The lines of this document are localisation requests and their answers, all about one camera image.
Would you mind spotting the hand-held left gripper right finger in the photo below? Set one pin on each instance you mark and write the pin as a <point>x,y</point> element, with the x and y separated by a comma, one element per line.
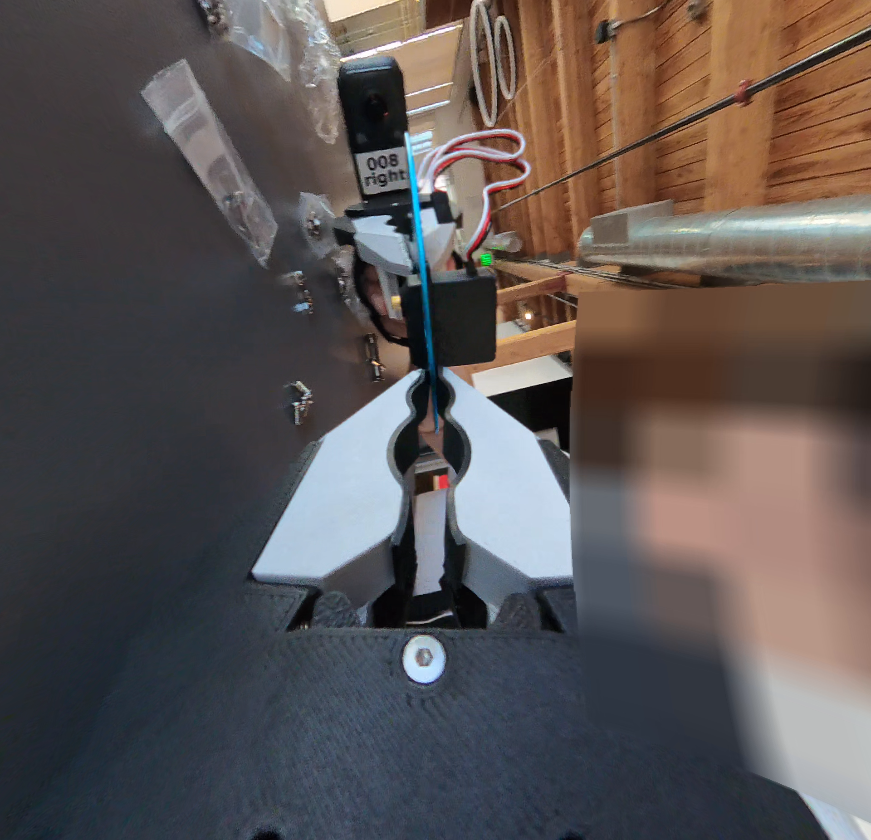
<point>517,506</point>

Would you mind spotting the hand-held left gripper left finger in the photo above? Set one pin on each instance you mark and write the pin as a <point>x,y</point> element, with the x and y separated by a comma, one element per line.
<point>326,513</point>

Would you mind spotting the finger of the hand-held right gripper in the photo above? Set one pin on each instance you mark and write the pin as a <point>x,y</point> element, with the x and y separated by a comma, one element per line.
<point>384,241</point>
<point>439,245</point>

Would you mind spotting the blue round metal plate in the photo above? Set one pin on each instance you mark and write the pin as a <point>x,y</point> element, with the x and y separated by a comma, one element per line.
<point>426,323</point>

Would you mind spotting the person's right hand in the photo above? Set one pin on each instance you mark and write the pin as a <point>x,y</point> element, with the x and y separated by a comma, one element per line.
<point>374,296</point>

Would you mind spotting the clear ceiling lamp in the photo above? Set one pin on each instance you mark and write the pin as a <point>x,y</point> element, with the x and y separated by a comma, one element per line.
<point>505,243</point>

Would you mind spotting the small cross wrench tool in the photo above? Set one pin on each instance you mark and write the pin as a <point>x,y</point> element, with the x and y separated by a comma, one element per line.
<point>298,387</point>

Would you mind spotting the crumpled clear plastic wrap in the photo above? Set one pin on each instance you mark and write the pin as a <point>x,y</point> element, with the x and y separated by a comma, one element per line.
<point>320,57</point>

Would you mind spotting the flat clear bag white label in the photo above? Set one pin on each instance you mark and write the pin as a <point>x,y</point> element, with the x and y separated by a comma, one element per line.
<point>197,125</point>

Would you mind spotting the thin black ceiling rod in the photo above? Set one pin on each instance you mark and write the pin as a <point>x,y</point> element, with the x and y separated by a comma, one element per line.
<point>680,119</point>

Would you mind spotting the metal air duct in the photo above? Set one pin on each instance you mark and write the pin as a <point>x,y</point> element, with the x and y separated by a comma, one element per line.
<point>714,241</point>

